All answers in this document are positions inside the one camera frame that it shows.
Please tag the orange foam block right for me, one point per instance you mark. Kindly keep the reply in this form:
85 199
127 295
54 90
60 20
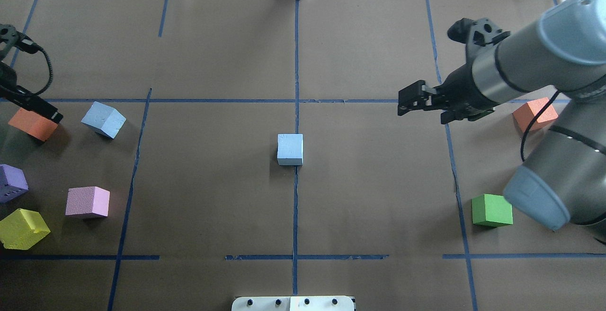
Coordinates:
525 114

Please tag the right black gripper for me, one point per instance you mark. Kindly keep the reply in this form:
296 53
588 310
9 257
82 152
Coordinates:
458 88

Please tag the orange foam block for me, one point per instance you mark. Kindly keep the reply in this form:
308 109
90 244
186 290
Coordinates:
33 124
525 114

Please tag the green foam block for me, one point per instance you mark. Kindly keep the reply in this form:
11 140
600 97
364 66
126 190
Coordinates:
491 211

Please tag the white control box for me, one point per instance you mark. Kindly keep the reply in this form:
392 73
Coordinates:
294 303

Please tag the yellow foam block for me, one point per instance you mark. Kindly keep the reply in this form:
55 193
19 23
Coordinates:
22 229

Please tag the orange foam block left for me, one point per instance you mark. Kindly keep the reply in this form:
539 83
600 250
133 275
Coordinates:
33 124

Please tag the pink foam block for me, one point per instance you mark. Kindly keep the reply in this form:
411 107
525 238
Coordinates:
87 202

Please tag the purple foam block left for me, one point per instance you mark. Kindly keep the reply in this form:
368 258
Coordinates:
12 183

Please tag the light blue foam block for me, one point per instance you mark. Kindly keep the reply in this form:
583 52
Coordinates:
290 149

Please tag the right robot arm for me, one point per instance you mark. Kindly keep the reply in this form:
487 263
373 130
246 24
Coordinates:
563 180

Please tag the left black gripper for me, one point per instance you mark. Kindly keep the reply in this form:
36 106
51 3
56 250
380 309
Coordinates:
34 104

